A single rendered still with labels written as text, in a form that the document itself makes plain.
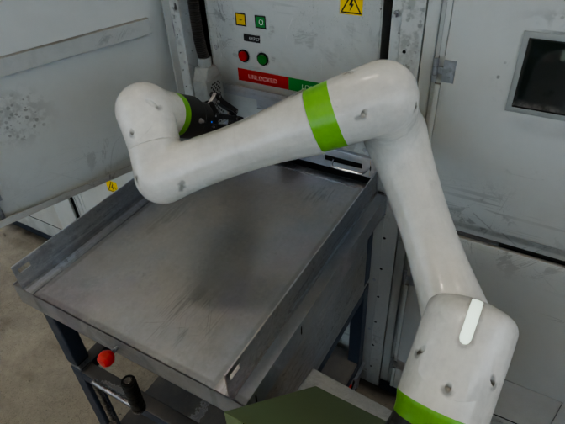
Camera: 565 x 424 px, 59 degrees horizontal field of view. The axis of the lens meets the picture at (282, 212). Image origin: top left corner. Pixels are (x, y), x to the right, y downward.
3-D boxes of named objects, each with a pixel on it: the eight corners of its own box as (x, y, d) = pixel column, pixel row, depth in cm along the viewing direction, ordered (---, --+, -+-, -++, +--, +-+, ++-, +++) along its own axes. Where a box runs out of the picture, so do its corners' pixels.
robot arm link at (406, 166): (512, 365, 90) (419, 107, 105) (521, 373, 75) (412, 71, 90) (440, 381, 93) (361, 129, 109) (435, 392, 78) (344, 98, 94)
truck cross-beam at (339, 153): (377, 180, 133) (379, 161, 130) (213, 136, 156) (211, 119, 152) (384, 171, 137) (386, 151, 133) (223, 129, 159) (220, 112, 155)
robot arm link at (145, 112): (137, 67, 89) (95, 92, 94) (155, 135, 89) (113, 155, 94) (186, 79, 102) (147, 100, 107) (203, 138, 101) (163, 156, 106)
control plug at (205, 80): (213, 131, 140) (204, 71, 129) (199, 128, 142) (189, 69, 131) (229, 119, 145) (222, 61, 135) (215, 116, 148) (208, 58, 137)
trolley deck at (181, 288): (248, 424, 89) (245, 405, 85) (22, 301, 115) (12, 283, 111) (385, 213, 134) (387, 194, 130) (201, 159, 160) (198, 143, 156)
